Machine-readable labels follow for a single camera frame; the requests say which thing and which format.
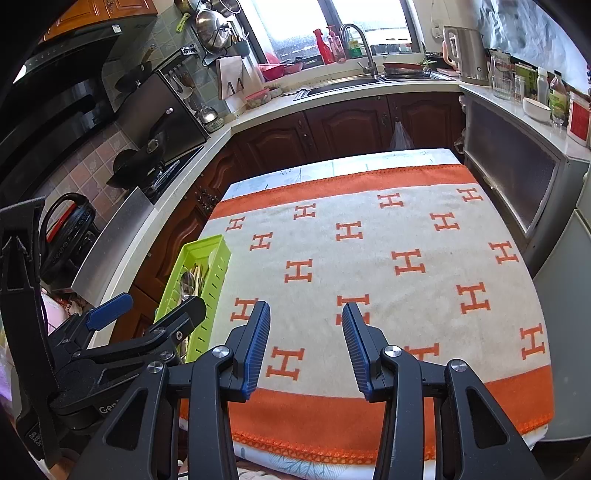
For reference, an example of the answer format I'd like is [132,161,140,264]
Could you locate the grey metal side panel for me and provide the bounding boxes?
[71,187,155,296]

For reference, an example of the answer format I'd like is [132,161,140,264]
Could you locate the hanging steel pots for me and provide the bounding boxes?
[187,0,243,54]

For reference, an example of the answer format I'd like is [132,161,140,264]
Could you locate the pink spray bottle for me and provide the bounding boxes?
[327,25,347,63]

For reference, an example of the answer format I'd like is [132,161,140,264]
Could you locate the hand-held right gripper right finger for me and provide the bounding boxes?
[341,301,544,480]

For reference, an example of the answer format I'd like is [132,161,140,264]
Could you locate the white cutting board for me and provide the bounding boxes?
[217,55,245,100]

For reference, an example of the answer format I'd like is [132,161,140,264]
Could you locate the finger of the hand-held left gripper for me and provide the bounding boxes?
[59,292,136,341]
[69,295,208,376]

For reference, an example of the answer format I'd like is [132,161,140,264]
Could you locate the red spray bottle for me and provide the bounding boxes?
[313,28,335,65]

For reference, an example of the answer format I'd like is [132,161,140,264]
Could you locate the black wok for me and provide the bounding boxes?
[107,148,167,188]

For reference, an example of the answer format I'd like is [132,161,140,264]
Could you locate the red pan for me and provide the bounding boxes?
[382,62,432,77]

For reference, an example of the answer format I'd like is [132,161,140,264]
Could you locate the steel electric kettle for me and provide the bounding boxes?
[442,25,490,86]

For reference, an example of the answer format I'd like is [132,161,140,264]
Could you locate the grey frosted-door cabinet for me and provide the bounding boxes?
[462,85,591,278]

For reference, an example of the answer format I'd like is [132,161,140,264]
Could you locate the pink plastic basin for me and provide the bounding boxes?
[257,62,303,81]

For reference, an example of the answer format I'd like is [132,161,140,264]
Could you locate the black range hood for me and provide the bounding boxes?
[0,14,158,185]

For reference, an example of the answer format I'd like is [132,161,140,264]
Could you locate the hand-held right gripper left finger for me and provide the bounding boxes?
[69,300,272,480]

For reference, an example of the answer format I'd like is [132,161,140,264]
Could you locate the small steel lidded pot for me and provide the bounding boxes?
[196,106,225,134]

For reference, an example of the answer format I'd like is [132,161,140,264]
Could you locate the steel stove splash panel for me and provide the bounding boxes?
[154,51,211,155]

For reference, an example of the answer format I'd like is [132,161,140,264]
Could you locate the red box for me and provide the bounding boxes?
[567,90,591,148]

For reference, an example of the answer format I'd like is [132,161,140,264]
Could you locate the black gas stove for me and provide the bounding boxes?
[106,143,206,204]

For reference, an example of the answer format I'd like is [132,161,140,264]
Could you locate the green label bottle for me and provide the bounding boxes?
[549,70,568,125]

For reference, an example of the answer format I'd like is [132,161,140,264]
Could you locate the black rice cooker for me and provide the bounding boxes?
[39,193,100,284]

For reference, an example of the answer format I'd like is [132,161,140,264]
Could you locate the green plastic utensil tray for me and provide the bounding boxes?
[154,234,232,365]

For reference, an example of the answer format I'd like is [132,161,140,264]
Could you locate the white plastic bag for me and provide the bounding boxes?
[388,117,411,151]

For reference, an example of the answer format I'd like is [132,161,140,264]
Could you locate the kitchen window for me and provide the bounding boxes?
[240,0,426,63]

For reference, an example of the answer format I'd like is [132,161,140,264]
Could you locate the chrome kitchen faucet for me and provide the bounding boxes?
[339,23,382,79]

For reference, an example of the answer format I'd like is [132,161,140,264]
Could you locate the glass pitcher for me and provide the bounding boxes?
[489,51,515,100]

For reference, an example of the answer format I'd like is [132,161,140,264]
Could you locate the orange and beige printed blanket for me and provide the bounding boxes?
[180,164,555,467]

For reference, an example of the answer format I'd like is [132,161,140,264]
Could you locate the steel kitchen sink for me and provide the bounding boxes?
[293,76,458,100]

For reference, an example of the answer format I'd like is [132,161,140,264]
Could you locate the white ceramic bowl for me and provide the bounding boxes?
[522,98,552,123]

